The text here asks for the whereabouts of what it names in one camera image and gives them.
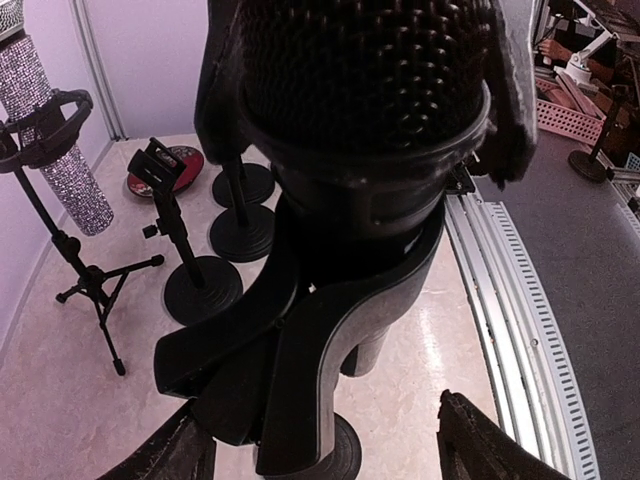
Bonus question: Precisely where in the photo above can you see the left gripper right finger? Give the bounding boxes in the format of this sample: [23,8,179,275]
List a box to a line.
[437,390,566,480]

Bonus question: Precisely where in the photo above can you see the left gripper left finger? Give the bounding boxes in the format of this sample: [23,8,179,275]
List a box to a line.
[99,399,216,480]

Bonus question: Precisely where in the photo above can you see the short black microphone stand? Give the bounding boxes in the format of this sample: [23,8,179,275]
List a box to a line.
[212,163,275,208]

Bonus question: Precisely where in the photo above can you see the black wireless microphone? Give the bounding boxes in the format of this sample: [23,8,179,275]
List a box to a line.
[192,0,539,379]

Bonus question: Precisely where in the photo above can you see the black tripod microphone stand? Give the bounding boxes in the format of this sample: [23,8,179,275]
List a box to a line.
[0,88,166,377]

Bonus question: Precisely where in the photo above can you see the silver glitter microphone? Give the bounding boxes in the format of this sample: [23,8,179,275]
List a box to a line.
[1,1,114,236]

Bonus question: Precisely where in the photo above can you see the red patterned plate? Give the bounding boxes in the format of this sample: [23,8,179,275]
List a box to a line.
[126,145,204,199]

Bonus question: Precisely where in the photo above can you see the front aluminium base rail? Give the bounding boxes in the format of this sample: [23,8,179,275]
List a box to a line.
[446,193,601,479]

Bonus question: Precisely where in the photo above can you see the right aluminium frame post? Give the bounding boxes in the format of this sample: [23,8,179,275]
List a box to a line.
[70,0,127,141]

